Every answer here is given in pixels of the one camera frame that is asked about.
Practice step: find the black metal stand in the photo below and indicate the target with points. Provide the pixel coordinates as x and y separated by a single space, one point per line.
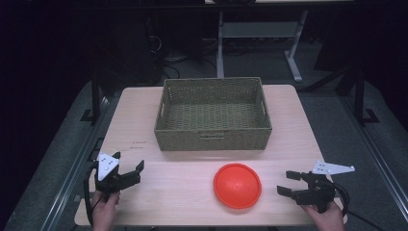
361 96
95 96

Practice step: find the green woven basket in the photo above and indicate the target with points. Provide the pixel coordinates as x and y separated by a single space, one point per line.
212 115

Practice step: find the aluminium rail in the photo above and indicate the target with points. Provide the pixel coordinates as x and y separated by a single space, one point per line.
378 154
77 160

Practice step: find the person's right hand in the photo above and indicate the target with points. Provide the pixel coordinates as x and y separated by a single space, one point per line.
324 219

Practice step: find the person's left hand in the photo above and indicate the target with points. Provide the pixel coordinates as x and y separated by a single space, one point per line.
104 208

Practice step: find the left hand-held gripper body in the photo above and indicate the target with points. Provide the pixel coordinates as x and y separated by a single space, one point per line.
105 166

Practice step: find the grey metal table frame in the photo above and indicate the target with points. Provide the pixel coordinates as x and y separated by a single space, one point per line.
256 30

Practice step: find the red plastic bowl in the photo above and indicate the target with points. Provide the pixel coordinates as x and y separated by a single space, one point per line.
237 186

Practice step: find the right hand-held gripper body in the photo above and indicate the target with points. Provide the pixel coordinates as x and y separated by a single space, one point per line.
317 189

